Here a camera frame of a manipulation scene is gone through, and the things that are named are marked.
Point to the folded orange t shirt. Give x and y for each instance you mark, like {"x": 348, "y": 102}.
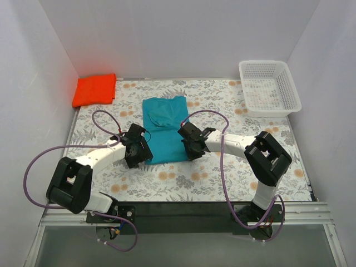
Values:
{"x": 98, "y": 89}

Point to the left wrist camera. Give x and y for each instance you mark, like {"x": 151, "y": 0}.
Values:
{"x": 136, "y": 133}

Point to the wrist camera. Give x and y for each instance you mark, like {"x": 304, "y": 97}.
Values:
{"x": 189, "y": 132}
{"x": 136, "y": 133}

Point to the floral patterned table mat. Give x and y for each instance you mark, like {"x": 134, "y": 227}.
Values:
{"x": 214, "y": 177}

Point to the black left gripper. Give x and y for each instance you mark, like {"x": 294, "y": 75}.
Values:
{"x": 145, "y": 152}

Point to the teal t shirt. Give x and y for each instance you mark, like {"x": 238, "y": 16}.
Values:
{"x": 162, "y": 118}

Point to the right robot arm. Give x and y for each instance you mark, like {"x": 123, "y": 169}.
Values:
{"x": 268, "y": 160}

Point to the white plastic basket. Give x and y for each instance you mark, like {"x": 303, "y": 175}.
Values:
{"x": 268, "y": 88}

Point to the aluminium frame rail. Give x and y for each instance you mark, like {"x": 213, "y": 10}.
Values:
{"x": 62, "y": 217}

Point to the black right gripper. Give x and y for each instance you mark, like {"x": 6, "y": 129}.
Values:
{"x": 184, "y": 143}

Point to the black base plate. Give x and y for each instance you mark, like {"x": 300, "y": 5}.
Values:
{"x": 183, "y": 217}

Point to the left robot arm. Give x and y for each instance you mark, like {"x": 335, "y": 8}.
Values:
{"x": 71, "y": 183}

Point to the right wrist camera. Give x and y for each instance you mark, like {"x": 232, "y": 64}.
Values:
{"x": 189, "y": 132}

